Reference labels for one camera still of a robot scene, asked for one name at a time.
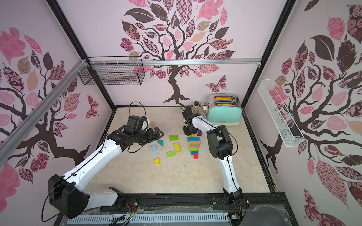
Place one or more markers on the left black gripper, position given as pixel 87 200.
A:
pixel 151 137

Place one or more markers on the teal long block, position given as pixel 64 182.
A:
pixel 189 139

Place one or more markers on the green block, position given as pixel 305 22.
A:
pixel 192 149
pixel 170 154
pixel 173 138

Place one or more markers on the yellow rectangular block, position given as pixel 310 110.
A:
pixel 177 147

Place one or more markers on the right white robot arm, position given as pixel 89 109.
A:
pixel 221 147

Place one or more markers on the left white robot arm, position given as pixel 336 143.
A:
pixel 67 192

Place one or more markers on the pale spice jar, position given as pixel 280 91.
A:
pixel 195 107

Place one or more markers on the light blue cube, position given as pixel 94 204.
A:
pixel 154 148

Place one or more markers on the teal triangle block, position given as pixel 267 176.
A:
pixel 161 143

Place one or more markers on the mint green toaster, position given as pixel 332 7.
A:
pixel 224 109

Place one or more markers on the black wire basket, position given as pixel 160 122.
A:
pixel 121 71

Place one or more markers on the aluminium rail back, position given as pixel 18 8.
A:
pixel 227 61

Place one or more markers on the aluminium rail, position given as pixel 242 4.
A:
pixel 16 137
pixel 227 61

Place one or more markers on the white cable duct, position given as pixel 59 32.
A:
pixel 154 219

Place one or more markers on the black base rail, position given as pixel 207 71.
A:
pixel 217 201

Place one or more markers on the white wire shelf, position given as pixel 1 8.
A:
pixel 274 99

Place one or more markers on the aluminium rail left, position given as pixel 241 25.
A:
pixel 16 137

